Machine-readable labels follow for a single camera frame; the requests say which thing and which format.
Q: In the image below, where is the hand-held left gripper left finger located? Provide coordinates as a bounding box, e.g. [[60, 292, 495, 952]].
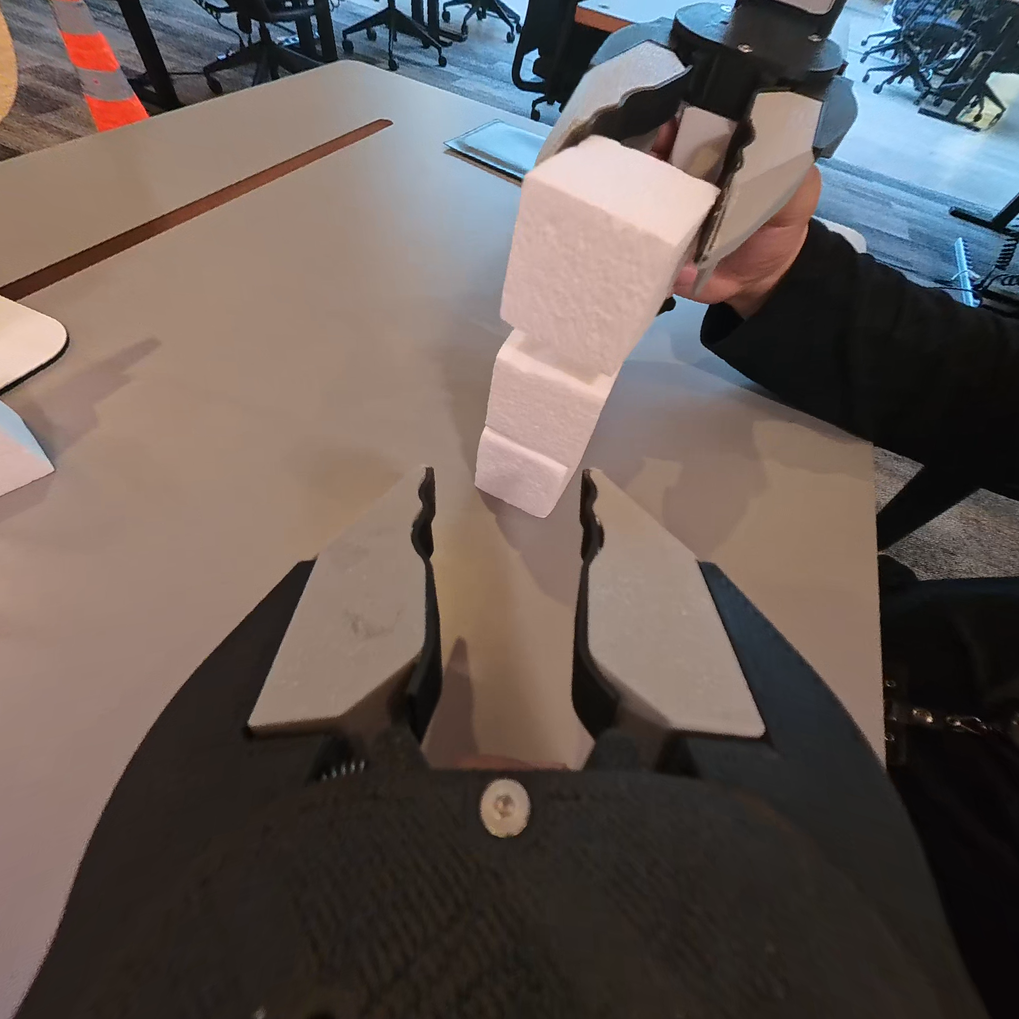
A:
[[245, 465, 443, 737]]

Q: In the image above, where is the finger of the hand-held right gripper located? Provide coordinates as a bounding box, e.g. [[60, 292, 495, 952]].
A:
[[689, 89, 823, 304], [541, 40, 692, 160]]

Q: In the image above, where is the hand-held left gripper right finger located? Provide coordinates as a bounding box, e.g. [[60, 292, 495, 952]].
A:
[[572, 468, 767, 741]]

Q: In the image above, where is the white foam cube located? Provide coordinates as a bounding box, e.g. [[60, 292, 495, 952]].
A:
[[474, 426, 571, 519], [499, 135, 719, 380], [487, 329, 624, 472]]

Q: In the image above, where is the person's right forearm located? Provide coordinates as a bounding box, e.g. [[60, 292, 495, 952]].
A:
[[701, 219, 1019, 511]]

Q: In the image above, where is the person's right hand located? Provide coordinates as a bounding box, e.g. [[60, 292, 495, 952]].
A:
[[675, 163, 823, 321]]

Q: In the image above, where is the black office chair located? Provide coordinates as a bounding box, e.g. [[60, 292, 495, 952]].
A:
[[342, 0, 448, 71], [203, 0, 339, 97], [512, 0, 606, 120]]

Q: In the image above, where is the black flat plate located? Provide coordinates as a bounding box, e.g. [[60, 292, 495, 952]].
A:
[[443, 119, 552, 183]]

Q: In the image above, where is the cluster of black office chairs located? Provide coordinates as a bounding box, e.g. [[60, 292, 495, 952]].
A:
[[860, 0, 1019, 132]]

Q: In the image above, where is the pale blue-grey object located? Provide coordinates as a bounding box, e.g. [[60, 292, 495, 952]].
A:
[[0, 402, 55, 498]]

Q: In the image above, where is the white-based document stand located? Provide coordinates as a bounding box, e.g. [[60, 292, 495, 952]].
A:
[[0, 296, 68, 393]]

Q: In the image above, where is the orange traffic cone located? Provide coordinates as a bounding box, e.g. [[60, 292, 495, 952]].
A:
[[49, 0, 151, 133]]

